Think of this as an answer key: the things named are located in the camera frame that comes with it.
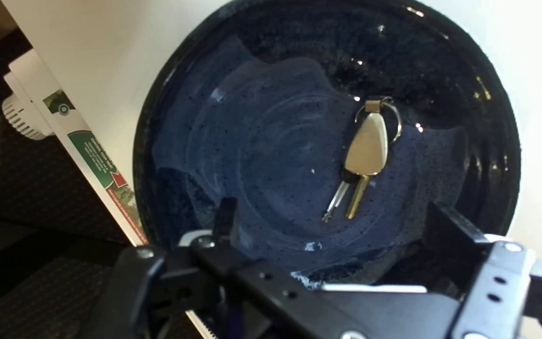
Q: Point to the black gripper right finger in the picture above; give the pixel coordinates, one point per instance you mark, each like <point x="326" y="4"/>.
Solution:
<point x="456" y="241"/>

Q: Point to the green printed label sticker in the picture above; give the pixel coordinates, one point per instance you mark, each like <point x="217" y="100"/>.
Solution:
<point x="95" y="157"/>

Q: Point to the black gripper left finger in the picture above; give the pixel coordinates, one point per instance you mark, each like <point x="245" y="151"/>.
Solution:
<point x="225" y="219"/>

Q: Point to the dark blue glazed bowl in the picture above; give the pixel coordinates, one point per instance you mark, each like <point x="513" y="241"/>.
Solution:
<point x="272" y="157"/>

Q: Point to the white window sill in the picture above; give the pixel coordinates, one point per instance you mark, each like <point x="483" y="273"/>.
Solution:
<point x="95" y="38"/>

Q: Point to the white radiator thermostat knob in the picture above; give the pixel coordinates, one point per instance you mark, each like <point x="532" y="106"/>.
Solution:
<point x="23" y="115"/>

